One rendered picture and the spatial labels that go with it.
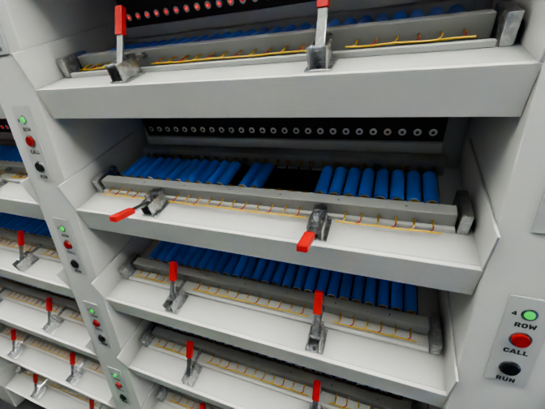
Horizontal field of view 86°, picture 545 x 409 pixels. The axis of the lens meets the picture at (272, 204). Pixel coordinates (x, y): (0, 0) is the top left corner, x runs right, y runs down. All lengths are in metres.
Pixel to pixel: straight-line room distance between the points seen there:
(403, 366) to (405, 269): 0.17
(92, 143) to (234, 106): 0.34
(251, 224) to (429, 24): 0.31
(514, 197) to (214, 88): 0.32
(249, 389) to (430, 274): 0.45
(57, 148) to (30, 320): 0.61
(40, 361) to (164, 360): 0.55
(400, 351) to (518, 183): 0.29
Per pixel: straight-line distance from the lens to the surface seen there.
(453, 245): 0.39
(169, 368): 0.77
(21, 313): 1.13
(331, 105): 0.33
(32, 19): 0.61
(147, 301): 0.64
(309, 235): 0.33
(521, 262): 0.38
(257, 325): 0.53
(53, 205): 0.66
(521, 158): 0.34
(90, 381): 1.11
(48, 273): 0.85
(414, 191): 0.42
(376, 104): 0.32
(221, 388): 0.71
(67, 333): 0.98
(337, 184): 0.43
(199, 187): 0.48
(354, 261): 0.38
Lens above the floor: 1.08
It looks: 23 degrees down
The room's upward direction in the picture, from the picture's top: 3 degrees counter-clockwise
